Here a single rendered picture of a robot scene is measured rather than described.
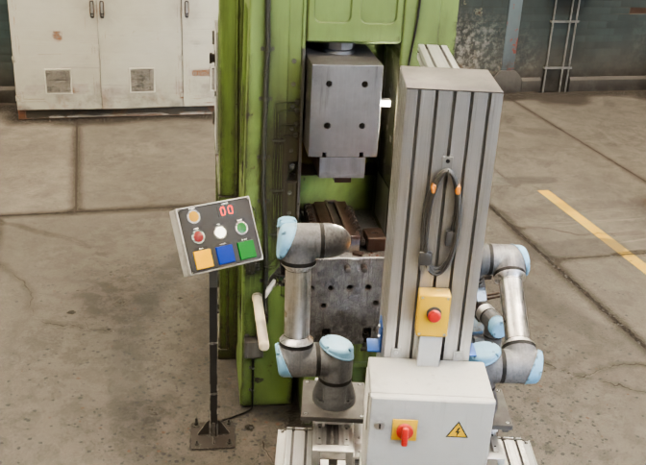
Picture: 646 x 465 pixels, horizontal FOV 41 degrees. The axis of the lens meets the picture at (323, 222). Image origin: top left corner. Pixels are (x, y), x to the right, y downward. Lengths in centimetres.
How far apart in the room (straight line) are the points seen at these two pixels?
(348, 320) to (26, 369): 179
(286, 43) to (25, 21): 535
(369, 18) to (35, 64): 557
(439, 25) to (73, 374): 257
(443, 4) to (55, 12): 554
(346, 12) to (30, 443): 241
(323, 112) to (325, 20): 39
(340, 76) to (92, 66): 547
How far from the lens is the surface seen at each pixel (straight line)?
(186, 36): 889
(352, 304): 399
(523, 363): 304
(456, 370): 255
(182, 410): 445
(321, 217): 409
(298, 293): 285
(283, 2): 370
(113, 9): 879
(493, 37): 1052
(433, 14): 382
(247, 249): 369
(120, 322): 523
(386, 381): 246
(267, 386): 440
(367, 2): 376
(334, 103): 368
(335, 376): 298
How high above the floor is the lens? 258
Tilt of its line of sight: 23 degrees down
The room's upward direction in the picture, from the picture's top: 3 degrees clockwise
